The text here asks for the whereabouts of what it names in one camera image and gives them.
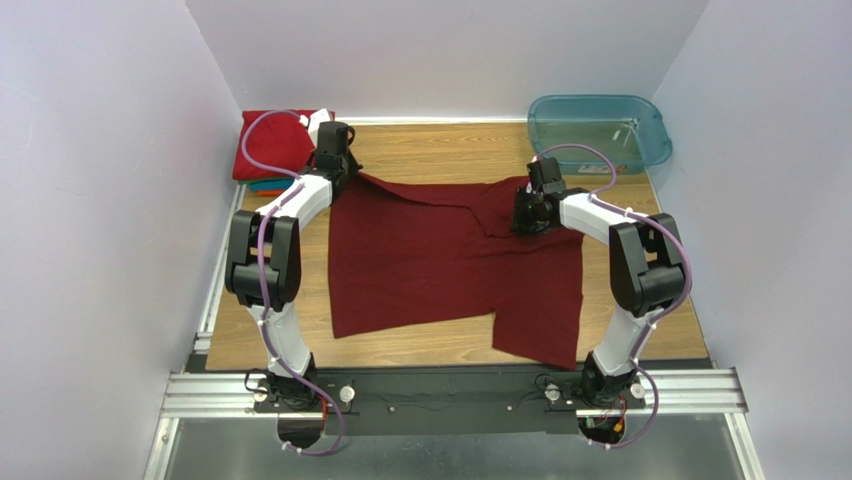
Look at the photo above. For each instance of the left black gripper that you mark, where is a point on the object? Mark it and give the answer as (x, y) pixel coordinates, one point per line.
(346, 168)

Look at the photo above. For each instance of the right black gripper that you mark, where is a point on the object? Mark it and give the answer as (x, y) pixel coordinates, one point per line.
(525, 217)

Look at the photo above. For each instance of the maroon t shirt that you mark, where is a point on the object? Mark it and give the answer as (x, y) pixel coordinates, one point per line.
(402, 255)

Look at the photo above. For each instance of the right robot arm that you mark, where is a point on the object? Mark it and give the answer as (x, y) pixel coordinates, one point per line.
(648, 271)

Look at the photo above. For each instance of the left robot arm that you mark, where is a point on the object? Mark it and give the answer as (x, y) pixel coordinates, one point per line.
(263, 269)

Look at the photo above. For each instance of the folded red t shirt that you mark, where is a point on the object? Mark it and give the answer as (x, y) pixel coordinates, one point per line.
(279, 140)

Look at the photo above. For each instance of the folded teal t shirt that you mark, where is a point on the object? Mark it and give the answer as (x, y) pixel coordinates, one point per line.
(284, 183)

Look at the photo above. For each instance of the folded green t shirt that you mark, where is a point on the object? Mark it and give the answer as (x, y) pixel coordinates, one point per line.
(259, 180)

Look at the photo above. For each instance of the teal plastic bin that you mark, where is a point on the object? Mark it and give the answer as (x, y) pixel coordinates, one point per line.
(627, 129)

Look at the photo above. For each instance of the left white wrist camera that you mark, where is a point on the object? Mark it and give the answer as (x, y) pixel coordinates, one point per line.
(312, 122)

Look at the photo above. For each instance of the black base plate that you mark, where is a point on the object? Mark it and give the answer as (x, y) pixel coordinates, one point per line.
(338, 404)

